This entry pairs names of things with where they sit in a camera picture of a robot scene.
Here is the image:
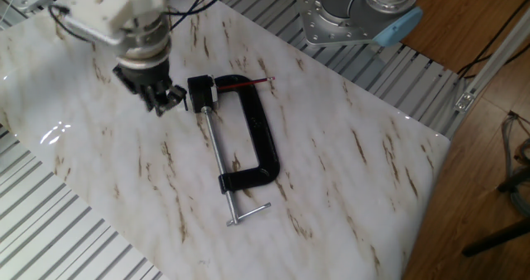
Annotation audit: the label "grey cable bundle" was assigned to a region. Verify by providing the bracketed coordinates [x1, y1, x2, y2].
[500, 112, 530, 217]

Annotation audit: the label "red pencil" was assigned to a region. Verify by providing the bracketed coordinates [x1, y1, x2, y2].
[217, 76, 277, 92]

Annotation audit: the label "white marble pattern board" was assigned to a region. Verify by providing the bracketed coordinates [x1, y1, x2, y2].
[0, 0, 451, 280]

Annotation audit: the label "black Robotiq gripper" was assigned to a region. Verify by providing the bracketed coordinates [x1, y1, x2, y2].
[112, 58, 189, 118]

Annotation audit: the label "aluminium frame beam with bracket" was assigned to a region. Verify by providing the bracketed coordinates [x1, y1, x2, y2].
[453, 18, 530, 113]

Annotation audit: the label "black chair base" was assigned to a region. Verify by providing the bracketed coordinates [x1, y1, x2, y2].
[461, 166, 530, 258]

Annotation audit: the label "thin black floor cables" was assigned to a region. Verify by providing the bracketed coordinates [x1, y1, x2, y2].
[456, 0, 530, 80]

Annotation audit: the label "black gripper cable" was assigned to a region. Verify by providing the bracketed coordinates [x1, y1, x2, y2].
[47, 0, 234, 45]

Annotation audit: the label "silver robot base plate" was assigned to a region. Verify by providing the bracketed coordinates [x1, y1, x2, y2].
[296, 0, 384, 47]

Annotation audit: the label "black C-clamp with steel screw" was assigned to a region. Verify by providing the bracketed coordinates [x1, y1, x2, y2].
[200, 73, 282, 227]

